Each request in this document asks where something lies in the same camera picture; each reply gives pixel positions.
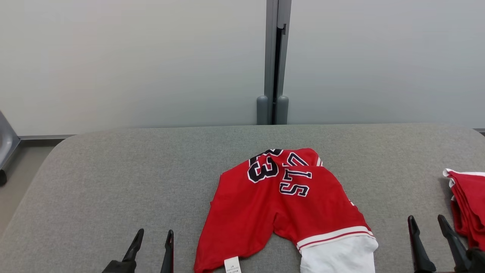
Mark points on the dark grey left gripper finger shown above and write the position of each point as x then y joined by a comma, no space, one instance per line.
168,254
134,246

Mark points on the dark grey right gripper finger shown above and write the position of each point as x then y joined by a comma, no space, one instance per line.
454,244
418,246

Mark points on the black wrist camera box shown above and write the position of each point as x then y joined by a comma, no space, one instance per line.
476,261
119,267

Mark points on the folded red garment stack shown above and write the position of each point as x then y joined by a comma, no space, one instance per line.
471,197

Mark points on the red jersey with white sleeves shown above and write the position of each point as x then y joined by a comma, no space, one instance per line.
257,212

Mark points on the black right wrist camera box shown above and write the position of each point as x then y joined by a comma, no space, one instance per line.
476,261

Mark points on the grey fabric upholstered bench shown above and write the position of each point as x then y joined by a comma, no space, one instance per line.
113,182

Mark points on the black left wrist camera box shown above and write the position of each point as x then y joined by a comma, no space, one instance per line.
119,267

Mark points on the black caster wheel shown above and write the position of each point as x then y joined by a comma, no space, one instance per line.
2,178

